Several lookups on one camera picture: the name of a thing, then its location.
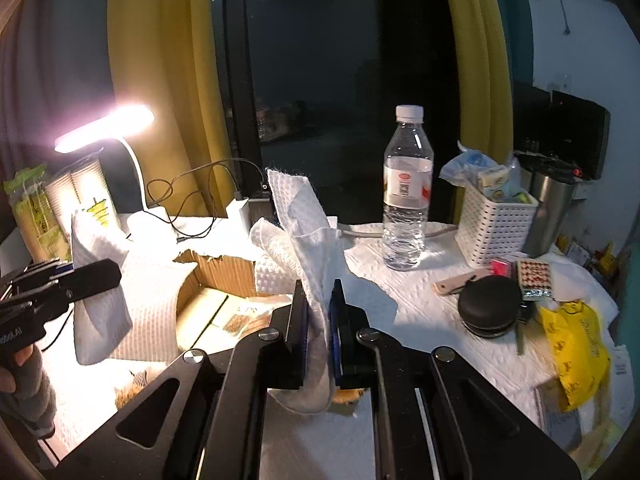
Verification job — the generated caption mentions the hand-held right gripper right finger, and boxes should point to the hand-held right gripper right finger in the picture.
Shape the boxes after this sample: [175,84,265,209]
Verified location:
[327,279,583,480]

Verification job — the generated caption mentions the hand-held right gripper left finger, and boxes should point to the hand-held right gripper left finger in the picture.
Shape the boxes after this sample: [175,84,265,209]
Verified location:
[47,280,311,480]

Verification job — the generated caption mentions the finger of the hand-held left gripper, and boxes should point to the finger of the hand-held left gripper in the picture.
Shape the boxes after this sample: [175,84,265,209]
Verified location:
[0,259,76,293]
[47,259,123,307]

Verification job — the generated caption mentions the white waffle cloth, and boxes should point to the white waffle cloth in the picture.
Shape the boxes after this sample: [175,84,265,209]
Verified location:
[249,167,398,415]
[71,207,199,366]

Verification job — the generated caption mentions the person's left forearm grey sleeve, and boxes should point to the person's left forearm grey sleeve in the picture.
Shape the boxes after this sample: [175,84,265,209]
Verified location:
[2,345,57,437]

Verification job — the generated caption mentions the person's left hand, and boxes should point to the person's left hand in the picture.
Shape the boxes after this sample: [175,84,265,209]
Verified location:
[0,346,32,396]

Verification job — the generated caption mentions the orange furry toy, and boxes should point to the orange furry toy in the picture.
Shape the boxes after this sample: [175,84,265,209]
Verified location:
[114,367,162,411]
[331,385,372,415]

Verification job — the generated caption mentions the green printed packet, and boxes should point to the green printed packet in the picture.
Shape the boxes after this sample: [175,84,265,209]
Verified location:
[4,162,66,261]

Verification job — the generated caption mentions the pack of paper cups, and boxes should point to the pack of paper cups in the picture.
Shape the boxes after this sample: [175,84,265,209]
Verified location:
[44,156,121,246]

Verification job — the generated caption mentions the cardboard box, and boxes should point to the cardboard box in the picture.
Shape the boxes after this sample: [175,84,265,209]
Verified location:
[172,249,296,356]

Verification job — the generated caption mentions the white power adapter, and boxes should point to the white power adapter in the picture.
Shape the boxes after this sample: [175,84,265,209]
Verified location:
[226,198,251,236]

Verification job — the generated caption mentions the beige utility knife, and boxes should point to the beige utility knife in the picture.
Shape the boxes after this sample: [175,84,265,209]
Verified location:
[432,267,493,297]

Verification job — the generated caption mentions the white desk lamp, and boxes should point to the white desk lamp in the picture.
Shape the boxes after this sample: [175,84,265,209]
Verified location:
[54,104,156,213]

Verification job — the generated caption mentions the black round zip case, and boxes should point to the black round zip case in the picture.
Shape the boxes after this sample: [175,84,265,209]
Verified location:
[458,275,524,338]

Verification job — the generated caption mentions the clear plastic water bottle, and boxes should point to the clear plastic water bottle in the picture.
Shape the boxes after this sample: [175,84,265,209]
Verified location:
[382,105,434,272]

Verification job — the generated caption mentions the white perforated plastic basket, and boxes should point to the white perforated plastic basket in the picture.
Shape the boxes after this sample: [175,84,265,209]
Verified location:
[455,182,540,270]

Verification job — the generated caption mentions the yellow curtain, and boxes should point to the yellow curtain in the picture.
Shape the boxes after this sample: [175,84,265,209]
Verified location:
[436,0,516,186]
[106,0,236,218]

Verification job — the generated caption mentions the red patterned packet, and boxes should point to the red patterned packet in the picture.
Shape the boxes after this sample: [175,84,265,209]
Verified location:
[515,259,553,303]

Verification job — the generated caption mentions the crumpled clear plastic bag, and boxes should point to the crumpled clear plastic bag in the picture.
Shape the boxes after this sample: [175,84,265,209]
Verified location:
[439,141,521,190]

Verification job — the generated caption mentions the yellow green packets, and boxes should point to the yellow green packets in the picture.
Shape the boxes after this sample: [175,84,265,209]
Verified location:
[477,165,533,206]

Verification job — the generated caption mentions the yellow plastic bag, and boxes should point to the yellow plastic bag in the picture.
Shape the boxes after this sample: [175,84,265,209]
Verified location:
[537,300,612,413]

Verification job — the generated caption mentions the stainless steel thermos cup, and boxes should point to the stainless steel thermos cup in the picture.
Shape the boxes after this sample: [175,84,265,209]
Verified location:
[520,157,581,258]

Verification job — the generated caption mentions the black monitor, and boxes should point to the black monitor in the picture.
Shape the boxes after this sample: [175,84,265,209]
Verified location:
[512,80,612,182]

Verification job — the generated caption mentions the black cable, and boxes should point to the black cable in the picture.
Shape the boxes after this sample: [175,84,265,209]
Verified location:
[145,158,268,240]

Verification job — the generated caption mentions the dark window frame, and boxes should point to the dark window frame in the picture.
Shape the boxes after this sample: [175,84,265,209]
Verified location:
[214,0,461,226]

